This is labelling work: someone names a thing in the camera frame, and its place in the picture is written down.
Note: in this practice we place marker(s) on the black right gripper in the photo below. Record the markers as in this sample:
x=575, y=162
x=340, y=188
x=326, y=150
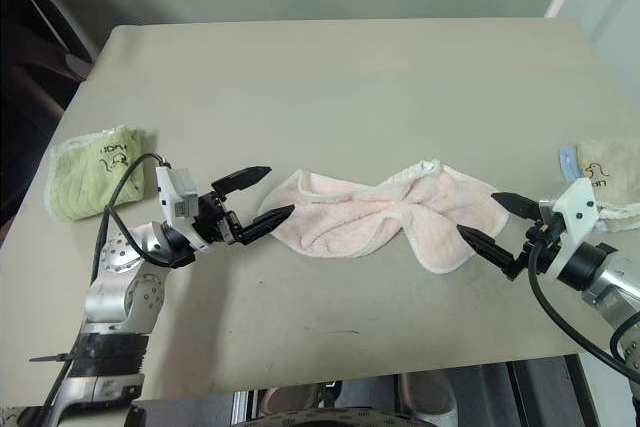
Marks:
x=542, y=244

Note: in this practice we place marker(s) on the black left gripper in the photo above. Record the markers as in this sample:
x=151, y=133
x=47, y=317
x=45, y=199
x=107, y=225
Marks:
x=217, y=219

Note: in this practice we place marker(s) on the pink fluffy towel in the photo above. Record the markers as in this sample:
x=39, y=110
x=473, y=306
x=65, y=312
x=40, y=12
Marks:
x=350, y=217

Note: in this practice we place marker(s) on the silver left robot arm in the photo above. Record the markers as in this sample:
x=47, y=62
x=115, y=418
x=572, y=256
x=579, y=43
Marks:
x=115, y=297

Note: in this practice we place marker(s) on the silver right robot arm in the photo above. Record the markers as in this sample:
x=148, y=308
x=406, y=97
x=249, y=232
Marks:
x=615, y=282

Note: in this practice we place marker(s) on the light blue folded towel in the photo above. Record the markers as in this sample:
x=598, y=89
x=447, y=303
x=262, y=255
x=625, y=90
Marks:
x=569, y=162

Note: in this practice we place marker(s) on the beige folded towel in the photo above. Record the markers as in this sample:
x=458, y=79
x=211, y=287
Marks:
x=615, y=157

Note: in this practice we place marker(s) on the green folded towel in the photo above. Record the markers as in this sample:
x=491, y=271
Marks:
x=85, y=172

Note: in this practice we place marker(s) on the dark rounded shape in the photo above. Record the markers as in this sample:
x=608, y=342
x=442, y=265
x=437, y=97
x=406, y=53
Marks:
x=300, y=397

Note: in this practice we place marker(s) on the dark brown furniture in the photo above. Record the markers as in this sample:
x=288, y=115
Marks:
x=30, y=47

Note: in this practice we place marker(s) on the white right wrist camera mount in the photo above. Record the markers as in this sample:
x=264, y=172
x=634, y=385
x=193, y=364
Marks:
x=577, y=207

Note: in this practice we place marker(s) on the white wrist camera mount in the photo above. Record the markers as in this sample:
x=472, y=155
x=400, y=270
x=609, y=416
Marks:
x=167, y=197
x=577, y=207

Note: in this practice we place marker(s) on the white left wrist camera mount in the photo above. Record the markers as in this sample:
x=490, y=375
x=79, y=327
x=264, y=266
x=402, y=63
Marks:
x=167, y=197

